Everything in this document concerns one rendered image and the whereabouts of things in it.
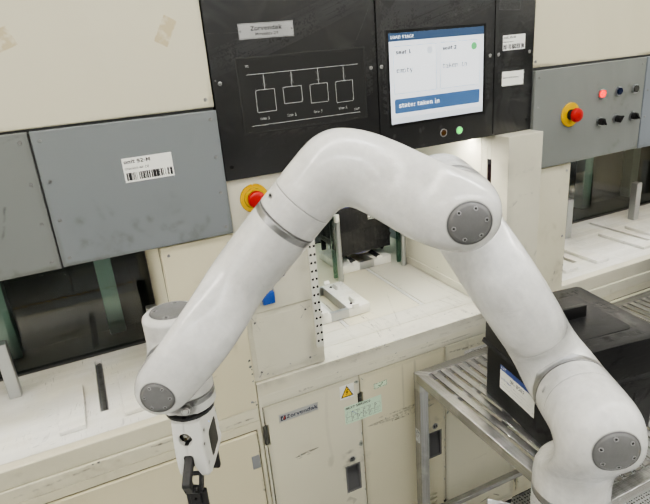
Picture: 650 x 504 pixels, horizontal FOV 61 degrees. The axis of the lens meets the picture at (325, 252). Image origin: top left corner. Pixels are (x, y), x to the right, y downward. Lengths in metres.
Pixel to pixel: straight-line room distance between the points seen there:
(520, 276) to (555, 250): 1.11
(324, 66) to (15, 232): 0.73
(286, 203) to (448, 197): 0.20
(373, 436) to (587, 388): 0.95
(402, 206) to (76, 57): 0.75
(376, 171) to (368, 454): 1.20
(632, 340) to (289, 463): 0.92
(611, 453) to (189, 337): 0.58
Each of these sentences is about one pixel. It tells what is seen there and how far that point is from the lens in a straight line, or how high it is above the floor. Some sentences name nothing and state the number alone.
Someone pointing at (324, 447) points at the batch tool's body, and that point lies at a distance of 1.66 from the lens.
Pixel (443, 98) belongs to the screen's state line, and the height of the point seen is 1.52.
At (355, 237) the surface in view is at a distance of 2.02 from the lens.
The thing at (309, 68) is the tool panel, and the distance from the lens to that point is 1.30.
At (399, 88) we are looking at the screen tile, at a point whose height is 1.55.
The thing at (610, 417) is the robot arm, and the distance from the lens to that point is 0.86.
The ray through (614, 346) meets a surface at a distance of 1.35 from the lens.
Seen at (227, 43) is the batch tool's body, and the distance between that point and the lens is 1.24.
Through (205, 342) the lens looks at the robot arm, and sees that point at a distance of 0.73.
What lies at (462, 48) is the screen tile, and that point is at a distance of 1.51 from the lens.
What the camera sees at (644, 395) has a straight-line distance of 1.50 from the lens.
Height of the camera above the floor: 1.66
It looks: 20 degrees down
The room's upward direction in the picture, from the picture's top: 5 degrees counter-clockwise
